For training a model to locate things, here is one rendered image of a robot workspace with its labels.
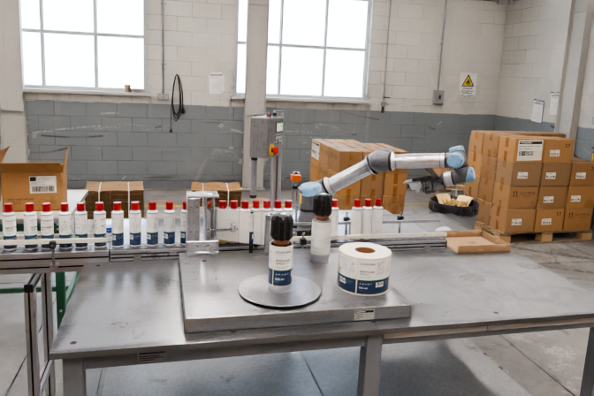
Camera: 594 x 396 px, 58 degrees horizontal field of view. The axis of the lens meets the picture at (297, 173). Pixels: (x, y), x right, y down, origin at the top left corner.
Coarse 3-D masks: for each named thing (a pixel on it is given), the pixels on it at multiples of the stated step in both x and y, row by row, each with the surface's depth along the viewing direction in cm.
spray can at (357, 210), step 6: (354, 204) 266; (360, 204) 266; (354, 210) 266; (360, 210) 266; (354, 216) 266; (360, 216) 266; (354, 222) 267; (360, 222) 267; (354, 228) 267; (360, 228) 268
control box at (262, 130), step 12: (252, 120) 251; (264, 120) 249; (276, 120) 255; (252, 132) 252; (264, 132) 250; (252, 144) 253; (264, 144) 251; (276, 144) 258; (252, 156) 254; (264, 156) 252
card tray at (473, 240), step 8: (448, 232) 298; (456, 232) 299; (464, 232) 300; (472, 232) 302; (480, 232) 303; (448, 240) 292; (456, 240) 292; (464, 240) 293; (472, 240) 294; (480, 240) 294; (488, 240) 295; (496, 240) 290; (456, 248) 278; (464, 248) 272; (472, 248) 273; (480, 248) 274; (488, 248) 276; (496, 248) 277; (504, 248) 278
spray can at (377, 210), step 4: (376, 200) 270; (380, 200) 269; (376, 204) 270; (380, 204) 270; (376, 208) 269; (380, 208) 269; (376, 212) 270; (380, 212) 269; (372, 216) 272; (376, 216) 270; (380, 216) 270; (372, 220) 272; (376, 220) 270; (380, 220) 270; (372, 224) 272; (376, 224) 270; (380, 224) 271; (372, 228) 272; (376, 228) 271; (380, 228) 271; (372, 232) 272; (376, 232) 271; (380, 232) 272
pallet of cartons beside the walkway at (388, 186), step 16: (320, 144) 653; (336, 144) 642; (352, 144) 650; (368, 144) 655; (384, 144) 663; (320, 160) 653; (336, 160) 594; (352, 160) 589; (320, 176) 653; (368, 176) 597; (384, 176) 604; (400, 176) 606; (336, 192) 594; (352, 192) 596; (368, 192) 601; (384, 192) 605; (400, 192) 610; (384, 208) 609; (400, 208) 614
